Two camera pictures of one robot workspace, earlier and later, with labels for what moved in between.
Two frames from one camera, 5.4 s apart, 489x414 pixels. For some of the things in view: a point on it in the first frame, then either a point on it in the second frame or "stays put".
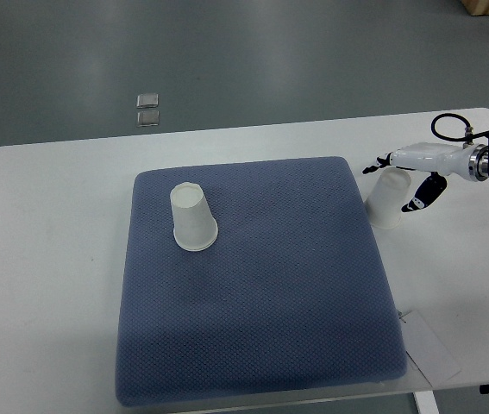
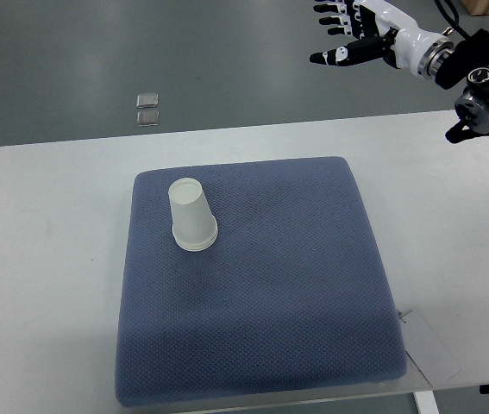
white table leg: x=425 y=402 stays put
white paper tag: x=425 y=348 stays put
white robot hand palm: x=471 y=162 → x=411 y=42
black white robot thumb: x=429 y=189 → x=356 y=53
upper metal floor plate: x=147 y=100 stays put
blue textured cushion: x=295 y=293 stays put
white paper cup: x=385 y=203 → x=194 y=227
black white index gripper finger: x=382 y=162 → x=341 y=30
